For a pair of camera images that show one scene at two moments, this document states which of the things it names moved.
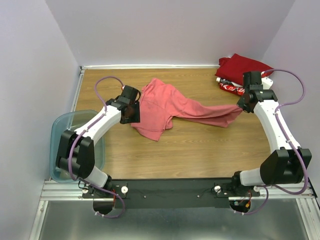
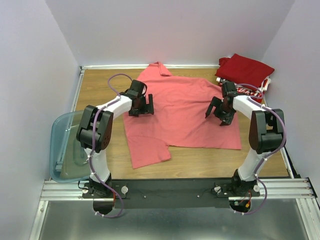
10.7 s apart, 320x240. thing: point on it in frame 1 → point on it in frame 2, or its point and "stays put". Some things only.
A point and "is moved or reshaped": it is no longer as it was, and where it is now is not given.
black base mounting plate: [168, 194] stays put
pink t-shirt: [161, 104] is moved or reshaped
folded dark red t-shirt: [232, 68] stays put
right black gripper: [240, 103] → [226, 119]
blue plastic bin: [71, 120] stays put
